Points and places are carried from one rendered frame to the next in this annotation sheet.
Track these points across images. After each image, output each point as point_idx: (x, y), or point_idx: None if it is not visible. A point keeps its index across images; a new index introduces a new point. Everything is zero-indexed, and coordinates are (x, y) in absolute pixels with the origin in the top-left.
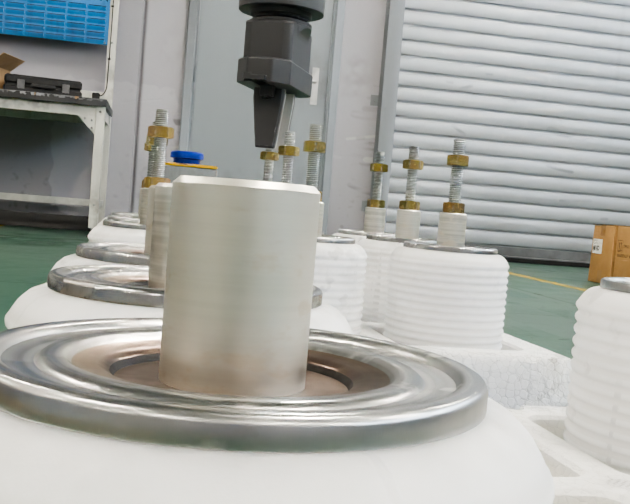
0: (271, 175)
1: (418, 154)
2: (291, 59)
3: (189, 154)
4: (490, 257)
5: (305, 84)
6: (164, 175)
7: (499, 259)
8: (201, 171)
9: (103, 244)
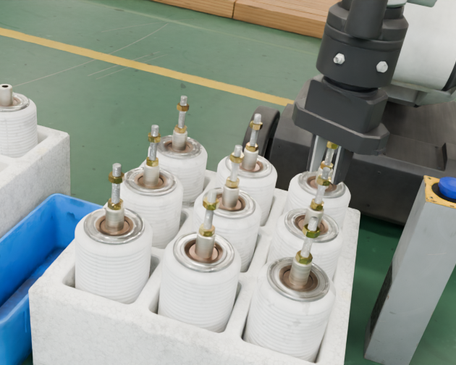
0: (317, 193)
1: (208, 197)
2: (305, 108)
3: (438, 182)
4: (79, 227)
5: (338, 137)
6: (420, 187)
7: (79, 233)
8: (423, 196)
9: (25, 98)
